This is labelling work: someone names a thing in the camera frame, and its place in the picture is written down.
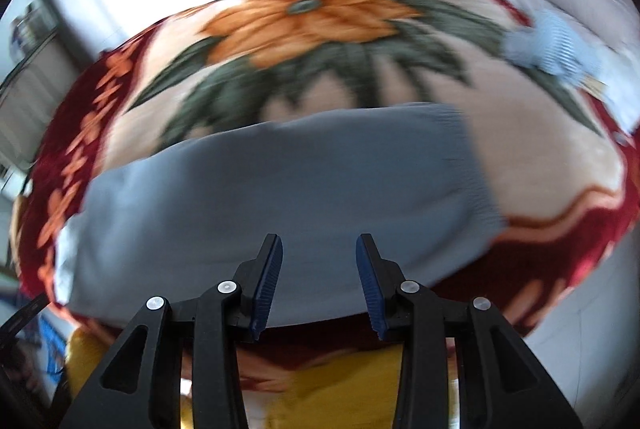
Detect person's yellow clothing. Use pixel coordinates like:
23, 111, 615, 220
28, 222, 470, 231
65, 326, 461, 429

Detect blue white striped cloth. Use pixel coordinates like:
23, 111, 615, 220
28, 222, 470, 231
502, 9, 608, 87

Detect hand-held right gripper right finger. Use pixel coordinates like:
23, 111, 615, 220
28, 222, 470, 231
355, 233, 585, 429

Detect clear jug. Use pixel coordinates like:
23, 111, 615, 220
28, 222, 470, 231
10, 4, 56, 60

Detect metal wire rack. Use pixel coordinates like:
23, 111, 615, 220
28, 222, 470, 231
0, 4, 68, 170

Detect floral printed blanket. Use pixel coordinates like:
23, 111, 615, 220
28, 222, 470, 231
15, 0, 640, 397

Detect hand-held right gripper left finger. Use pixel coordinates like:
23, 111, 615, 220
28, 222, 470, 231
59, 233, 284, 429

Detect grey pants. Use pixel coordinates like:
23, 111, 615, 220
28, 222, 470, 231
52, 102, 506, 327

